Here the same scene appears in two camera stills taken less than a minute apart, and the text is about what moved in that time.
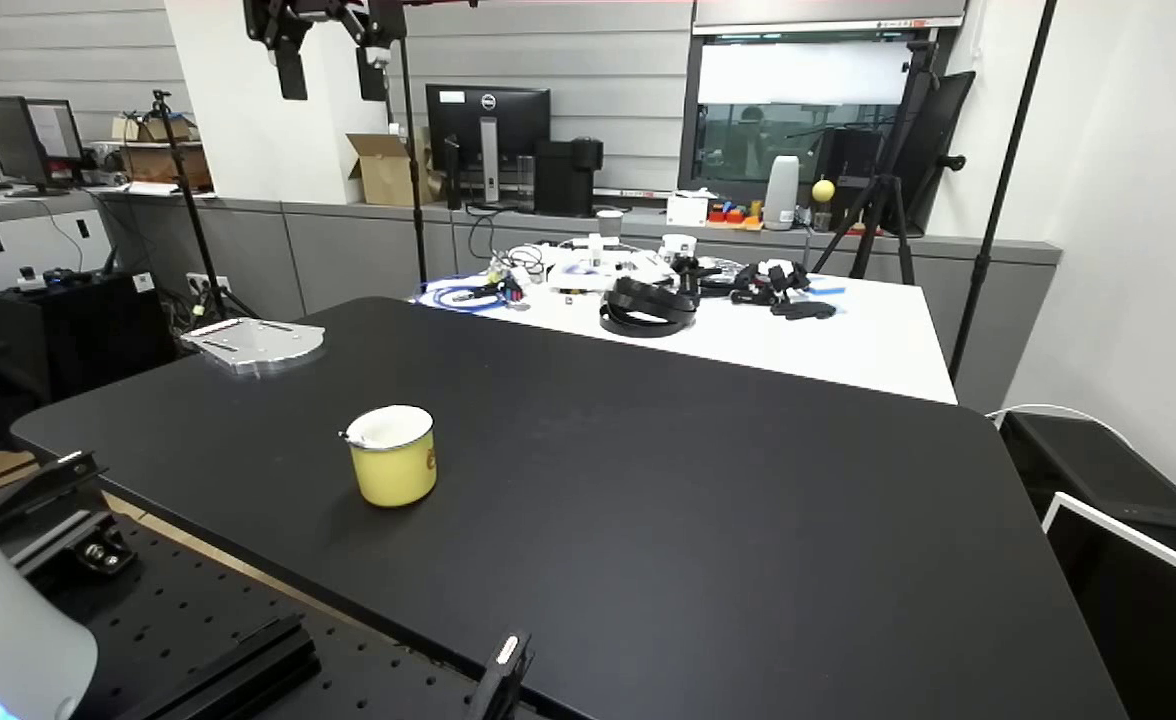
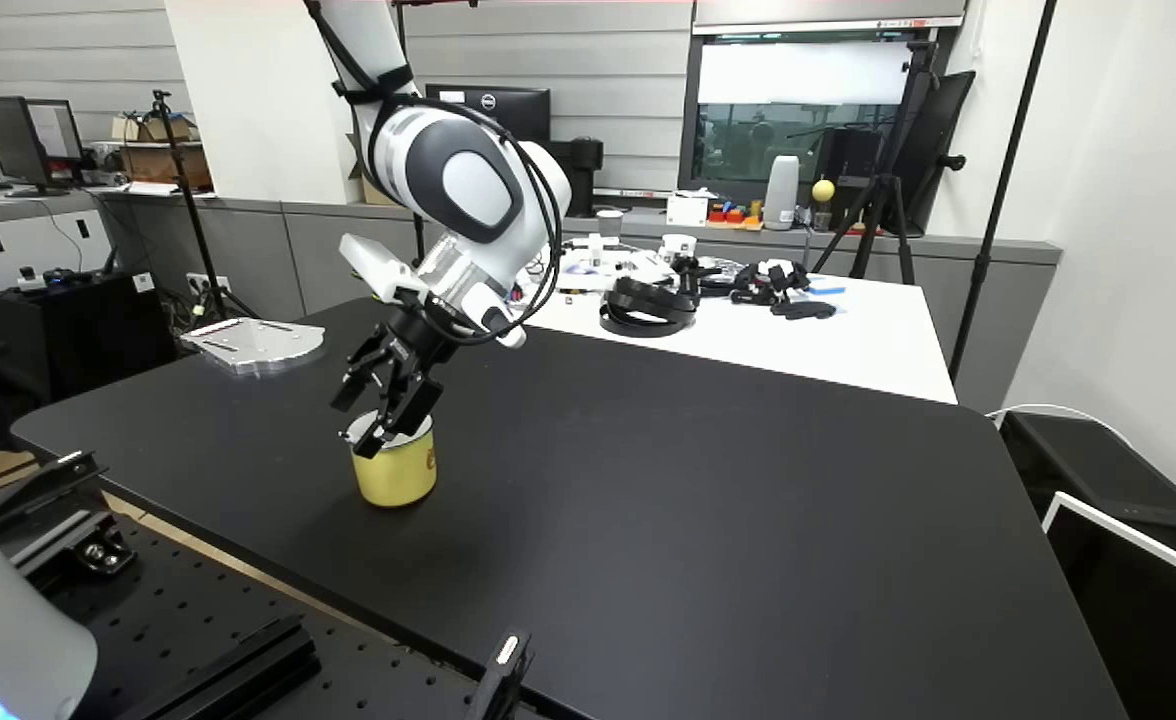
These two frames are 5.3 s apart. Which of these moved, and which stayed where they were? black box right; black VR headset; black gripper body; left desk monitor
Moved: black gripper body
Stayed: black VR headset; left desk monitor; black box right
